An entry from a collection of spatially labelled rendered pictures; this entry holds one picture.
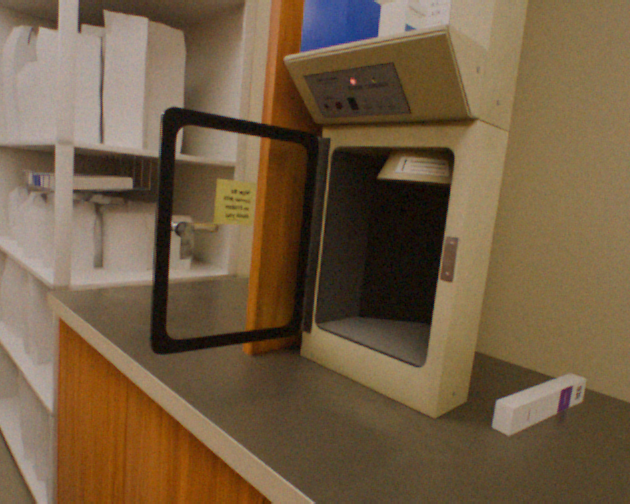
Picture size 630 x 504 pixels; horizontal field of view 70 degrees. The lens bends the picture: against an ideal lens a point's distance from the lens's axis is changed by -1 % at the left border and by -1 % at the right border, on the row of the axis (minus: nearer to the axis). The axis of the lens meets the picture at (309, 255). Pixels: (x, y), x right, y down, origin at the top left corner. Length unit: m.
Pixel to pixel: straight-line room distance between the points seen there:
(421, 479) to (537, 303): 0.61
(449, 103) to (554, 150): 0.47
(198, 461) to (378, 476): 0.32
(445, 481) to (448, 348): 0.21
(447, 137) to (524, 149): 0.44
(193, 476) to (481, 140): 0.71
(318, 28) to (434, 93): 0.23
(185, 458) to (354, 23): 0.77
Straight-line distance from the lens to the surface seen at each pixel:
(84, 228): 1.79
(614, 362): 1.13
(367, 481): 0.63
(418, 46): 0.69
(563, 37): 1.20
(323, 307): 0.94
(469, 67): 0.71
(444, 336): 0.76
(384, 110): 0.78
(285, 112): 0.93
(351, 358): 0.88
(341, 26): 0.79
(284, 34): 0.95
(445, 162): 0.82
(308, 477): 0.62
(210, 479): 0.82
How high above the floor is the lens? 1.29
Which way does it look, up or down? 8 degrees down
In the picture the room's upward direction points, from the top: 6 degrees clockwise
